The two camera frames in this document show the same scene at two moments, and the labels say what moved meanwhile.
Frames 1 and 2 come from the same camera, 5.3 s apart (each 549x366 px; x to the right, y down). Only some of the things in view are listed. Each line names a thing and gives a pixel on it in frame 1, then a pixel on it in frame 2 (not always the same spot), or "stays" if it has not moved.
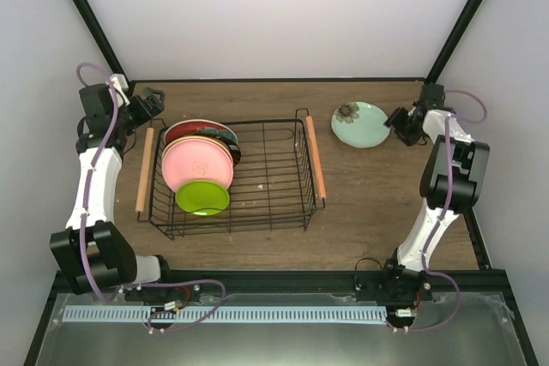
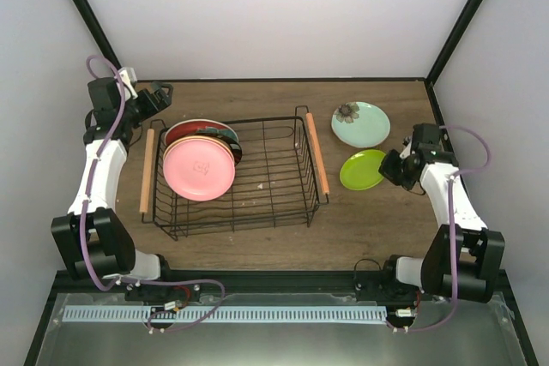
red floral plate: [197, 127] stays
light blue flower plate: [360, 124] stays
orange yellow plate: [204, 137] stays
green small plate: [201, 197] -> [360, 170]
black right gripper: [394, 120] -> [386, 170]
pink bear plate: [196, 159] stays
